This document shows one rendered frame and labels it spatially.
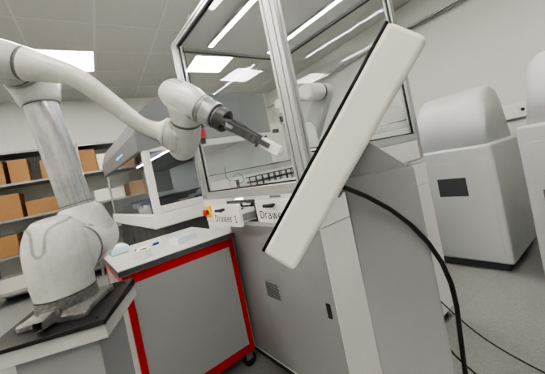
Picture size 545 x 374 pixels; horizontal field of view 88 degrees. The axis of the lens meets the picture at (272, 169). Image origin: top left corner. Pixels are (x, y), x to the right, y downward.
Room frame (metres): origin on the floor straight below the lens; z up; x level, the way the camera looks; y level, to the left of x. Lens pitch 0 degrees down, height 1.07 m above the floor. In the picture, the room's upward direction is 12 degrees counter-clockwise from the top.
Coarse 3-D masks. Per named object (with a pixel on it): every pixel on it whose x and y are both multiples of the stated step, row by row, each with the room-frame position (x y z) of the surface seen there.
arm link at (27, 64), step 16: (16, 48) 0.80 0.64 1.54; (16, 64) 0.80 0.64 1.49; (32, 64) 0.81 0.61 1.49; (48, 64) 0.82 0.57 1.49; (64, 64) 0.83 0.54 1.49; (32, 80) 0.84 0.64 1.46; (48, 80) 0.84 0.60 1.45; (64, 80) 0.84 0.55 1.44; (80, 80) 0.85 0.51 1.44; (96, 80) 0.88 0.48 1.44; (96, 96) 0.88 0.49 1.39; (112, 96) 0.90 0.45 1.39; (112, 112) 0.91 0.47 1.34; (128, 112) 0.93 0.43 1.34; (144, 128) 0.96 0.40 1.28; (160, 128) 0.96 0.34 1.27; (176, 128) 0.93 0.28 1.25; (176, 144) 0.96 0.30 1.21; (192, 144) 0.98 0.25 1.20
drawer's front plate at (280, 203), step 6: (276, 198) 1.24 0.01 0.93; (282, 198) 1.19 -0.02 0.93; (288, 198) 1.15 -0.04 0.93; (258, 204) 1.33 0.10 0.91; (276, 204) 1.22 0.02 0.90; (282, 204) 1.19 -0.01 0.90; (258, 210) 1.34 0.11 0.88; (264, 210) 1.30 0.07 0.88; (270, 210) 1.26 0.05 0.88; (276, 210) 1.23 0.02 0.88; (282, 210) 1.20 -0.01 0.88; (258, 216) 1.35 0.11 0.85; (264, 216) 1.31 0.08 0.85; (270, 216) 1.27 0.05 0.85; (276, 216) 1.24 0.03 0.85; (264, 222) 1.32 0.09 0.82; (270, 222) 1.28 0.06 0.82; (276, 222) 1.25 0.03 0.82
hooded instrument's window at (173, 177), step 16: (160, 160) 2.08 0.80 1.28; (176, 160) 2.15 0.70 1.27; (192, 160) 2.23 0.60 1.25; (112, 176) 3.07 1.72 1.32; (128, 176) 2.43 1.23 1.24; (144, 176) 2.03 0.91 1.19; (160, 176) 2.07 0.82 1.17; (176, 176) 2.14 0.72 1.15; (192, 176) 2.21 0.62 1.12; (112, 192) 3.26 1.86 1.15; (128, 192) 2.54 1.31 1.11; (144, 192) 2.09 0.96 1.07; (160, 192) 2.05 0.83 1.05; (176, 192) 2.12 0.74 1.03; (192, 192) 2.20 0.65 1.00; (128, 208) 2.67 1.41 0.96; (144, 208) 2.17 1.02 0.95
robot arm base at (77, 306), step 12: (96, 288) 0.85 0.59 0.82; (108, 288) 0.90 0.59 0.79; (60, 300) 0.76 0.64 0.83; (72, 300) 0.78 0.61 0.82; (84, 300) 0.80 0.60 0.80; (96, 300) 0.82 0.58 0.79; (36, 312) 0.76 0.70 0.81; (48, 312) 0.74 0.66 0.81; (60, 312) 0.76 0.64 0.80; (72, 312) 0.76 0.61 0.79; (84, 312) 0.76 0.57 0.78; (24, 324) 0.75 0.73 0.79; (36, 324) 0.72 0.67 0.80; (48, 324) 0.72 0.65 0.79
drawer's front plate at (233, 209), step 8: (216, 208) 1.51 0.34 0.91; (232, 208) 1.37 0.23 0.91; (240, 208) 1.33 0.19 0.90; (216, 216) 1.52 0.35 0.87; (224, 216) 1.45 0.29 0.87; (232, 216) 1.38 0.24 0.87; (240, 216) 1.33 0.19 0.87; (216, 224) 1.54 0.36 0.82; (224, 224) 1.46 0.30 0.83; (232, 224) 1.39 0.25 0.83; (240, 224) 1.33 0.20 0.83
